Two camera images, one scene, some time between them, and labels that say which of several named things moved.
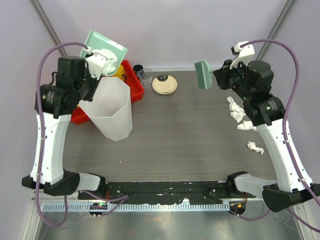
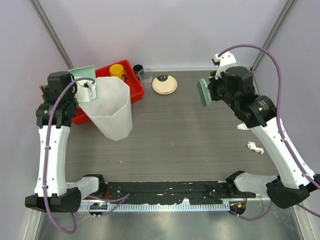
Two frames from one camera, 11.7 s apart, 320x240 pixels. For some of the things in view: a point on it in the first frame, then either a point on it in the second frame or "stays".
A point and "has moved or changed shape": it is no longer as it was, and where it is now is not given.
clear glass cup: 145,76 stays
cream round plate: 167,87 stays
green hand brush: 204,74 -> 204,93
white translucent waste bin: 110,108 stays
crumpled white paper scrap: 246,125 stays
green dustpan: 97,41 has moved or changed shape
